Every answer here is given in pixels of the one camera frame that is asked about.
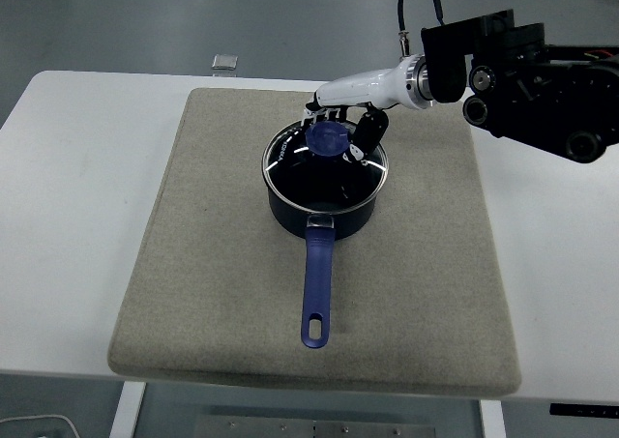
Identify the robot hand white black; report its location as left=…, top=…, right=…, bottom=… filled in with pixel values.
left=303, top=63, right=411, bottom=164

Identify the glass pot lid blue knob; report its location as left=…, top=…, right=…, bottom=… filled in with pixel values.
left=261, top=118, right=389, bottom=216

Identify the small silver floor plate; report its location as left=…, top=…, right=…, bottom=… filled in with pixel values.
left=211, top=53, right=239, bottom=73

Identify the beige fabric mat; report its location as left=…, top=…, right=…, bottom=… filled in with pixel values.
left=105, top=87, right=523, bottom=400

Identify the grey metal plate with screws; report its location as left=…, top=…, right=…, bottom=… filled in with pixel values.
left=193, top=414, right=436, bottom=438

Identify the white table leg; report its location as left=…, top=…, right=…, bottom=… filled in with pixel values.
left=108, top=382, right=148, bottom=438
left=478, top=398, right=508, bottom=438

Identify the black table control panel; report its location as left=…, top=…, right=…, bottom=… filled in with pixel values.
left=548, top=402, right=619, bottom=417

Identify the dark pot with blue handle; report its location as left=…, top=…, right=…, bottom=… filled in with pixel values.
left=263, top=166, right=384, bottom=350

